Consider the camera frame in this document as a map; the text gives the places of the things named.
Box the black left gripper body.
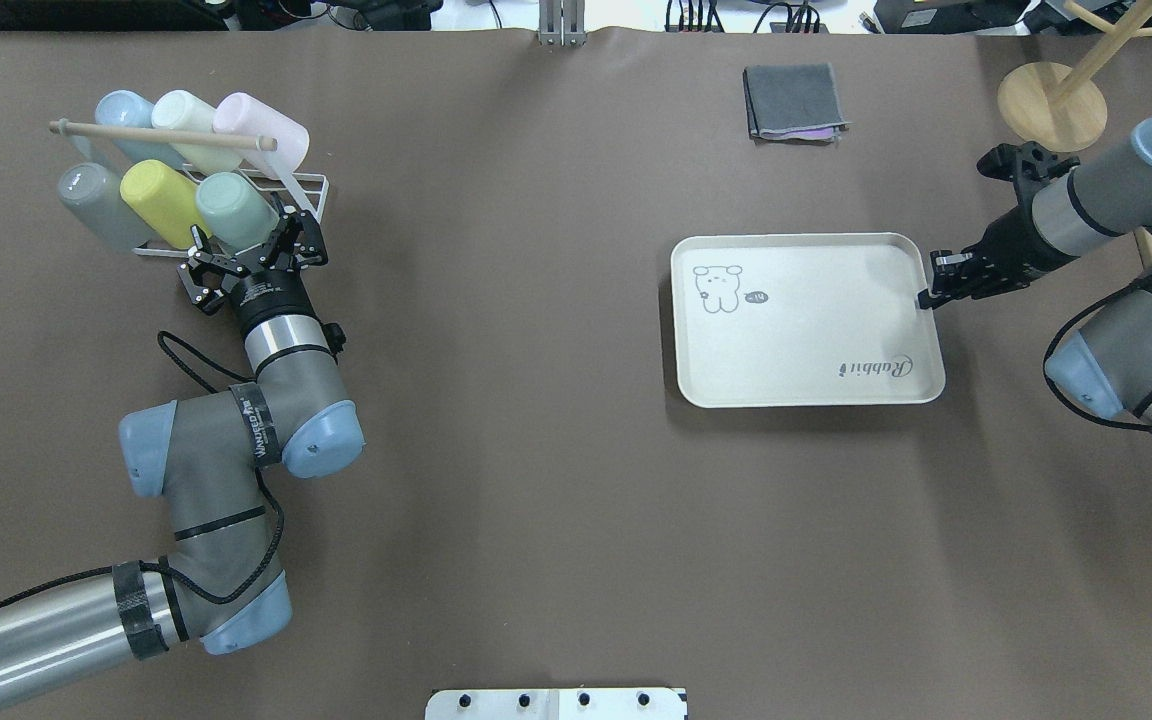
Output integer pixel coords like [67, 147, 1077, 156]
[223, 241, 312, 331]

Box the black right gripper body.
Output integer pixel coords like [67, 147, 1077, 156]
[950, 209, 1052, 300]

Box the green plastic cup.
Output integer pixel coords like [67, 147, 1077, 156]
[195, 172, 280, 255]

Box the cream rabbit tray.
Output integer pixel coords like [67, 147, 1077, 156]
[669, 232, 946, 407]

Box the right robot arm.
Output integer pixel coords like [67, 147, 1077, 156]
[918, 118, 1152, 437]

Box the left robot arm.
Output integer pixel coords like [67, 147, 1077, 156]
[0, 209, 364, 708]

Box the yellow plastic cup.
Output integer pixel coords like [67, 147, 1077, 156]
[119, 159, 212, 250]

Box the grey plastic cup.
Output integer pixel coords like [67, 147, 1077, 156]
[56, 161, 156, 252]

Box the pink plastic cup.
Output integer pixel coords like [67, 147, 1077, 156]
[212, 92, 310, 179]

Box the cream white plastic cup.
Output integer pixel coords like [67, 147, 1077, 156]
[151, 88, 243, 176]

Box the blue plastic cup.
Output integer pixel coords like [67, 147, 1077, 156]
[93, 88, 185, 170]

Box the wooden mug tree stand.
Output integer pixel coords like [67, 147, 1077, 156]
[996, 1, 1152, 152]

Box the folded grey cloth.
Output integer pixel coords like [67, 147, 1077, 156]
[742, 63, 849, 143]

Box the white wire cup rack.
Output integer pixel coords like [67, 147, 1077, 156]
[50, 119, 329, 260]

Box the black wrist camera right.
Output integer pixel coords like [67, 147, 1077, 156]
[975, 141, 1082, 183]

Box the aluminium frame post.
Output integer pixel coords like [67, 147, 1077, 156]
[538, 0, 588, 47]

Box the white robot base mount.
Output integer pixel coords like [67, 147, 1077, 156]
[424, 685, 689, 719]

